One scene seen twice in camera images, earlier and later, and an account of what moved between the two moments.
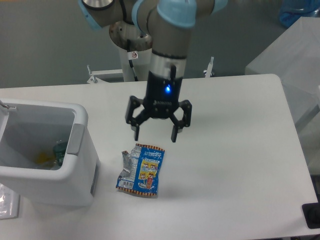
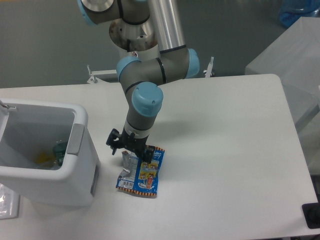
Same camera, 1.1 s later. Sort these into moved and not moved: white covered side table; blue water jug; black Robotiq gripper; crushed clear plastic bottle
Moved: black Robotiq gripper
Not moved: blue water jug; white covered side table; crushed clear plastic bottle
